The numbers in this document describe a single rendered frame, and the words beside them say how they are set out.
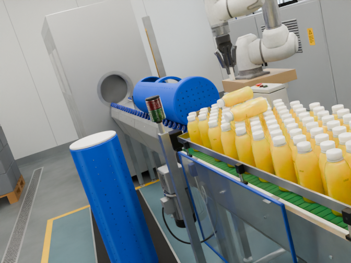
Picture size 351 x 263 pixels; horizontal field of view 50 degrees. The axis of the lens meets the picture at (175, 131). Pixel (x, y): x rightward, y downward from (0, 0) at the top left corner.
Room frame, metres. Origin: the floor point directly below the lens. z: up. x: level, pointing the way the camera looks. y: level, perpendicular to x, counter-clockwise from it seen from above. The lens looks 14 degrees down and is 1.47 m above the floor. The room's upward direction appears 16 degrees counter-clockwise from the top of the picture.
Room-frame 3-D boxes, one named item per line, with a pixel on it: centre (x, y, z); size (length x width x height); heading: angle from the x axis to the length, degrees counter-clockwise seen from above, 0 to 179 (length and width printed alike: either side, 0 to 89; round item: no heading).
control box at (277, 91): (1.90, -0.51, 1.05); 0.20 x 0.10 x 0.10; 18
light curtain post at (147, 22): (3.53, -0.03, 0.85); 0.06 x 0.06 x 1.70; 18
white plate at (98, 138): (2.13, 0.48, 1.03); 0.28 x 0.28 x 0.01
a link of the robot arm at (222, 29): (1.95, -0.36, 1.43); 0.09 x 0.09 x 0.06
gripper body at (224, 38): (1.95, -0.36, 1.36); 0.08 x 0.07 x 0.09; 108
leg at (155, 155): (2.99, 0.22, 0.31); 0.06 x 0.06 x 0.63; 18
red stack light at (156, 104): (1.54, 0.05, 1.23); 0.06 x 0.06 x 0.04
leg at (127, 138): (3.92, 0.52, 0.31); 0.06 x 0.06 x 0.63; 18
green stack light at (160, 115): (1.54, 0.05, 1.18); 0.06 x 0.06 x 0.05
